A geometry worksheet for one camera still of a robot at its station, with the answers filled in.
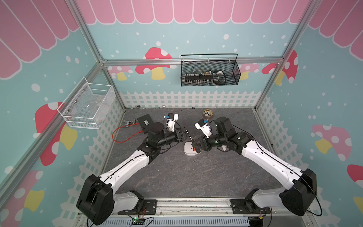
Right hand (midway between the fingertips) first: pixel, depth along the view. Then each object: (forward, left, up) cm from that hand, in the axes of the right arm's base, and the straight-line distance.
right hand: (194, 143), depth 72 cm
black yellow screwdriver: (-2, 0, +1) cm, 2 cm away
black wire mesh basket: (+47, -23, +11) cm, 54 cm away
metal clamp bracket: (+32, +48, -21) cm, 62 cm away
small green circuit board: (-31, +31, -26) cm, 50 cm away
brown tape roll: (+41, -14, -22) cm, 49 cm away
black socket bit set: (+40, -4, +11) cm, 42 cm away
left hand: (+5, +1, +3) cm, 6 cm away
